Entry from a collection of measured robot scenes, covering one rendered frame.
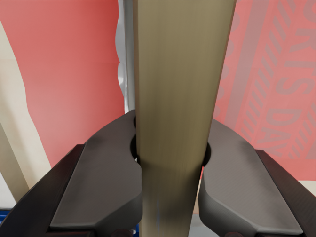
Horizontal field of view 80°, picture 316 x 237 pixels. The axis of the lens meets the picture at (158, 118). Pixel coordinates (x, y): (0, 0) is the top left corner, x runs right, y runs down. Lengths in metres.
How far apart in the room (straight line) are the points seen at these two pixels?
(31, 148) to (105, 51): 0.21
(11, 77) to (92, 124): 0.12
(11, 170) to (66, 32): 0.24
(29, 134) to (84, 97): 0.12
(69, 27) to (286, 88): 0.29
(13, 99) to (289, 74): 0.38
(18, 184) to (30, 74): 0.20
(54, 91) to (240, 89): 0.26
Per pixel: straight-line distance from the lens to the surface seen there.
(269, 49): 0.28
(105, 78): 0.27
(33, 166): 0.40
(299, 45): 0.30
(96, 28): 0.26
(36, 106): 0.33
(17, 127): 0.36
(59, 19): 0.27
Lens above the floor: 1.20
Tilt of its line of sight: 61 degrees down
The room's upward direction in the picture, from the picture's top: 180 degrees counter-clockwise
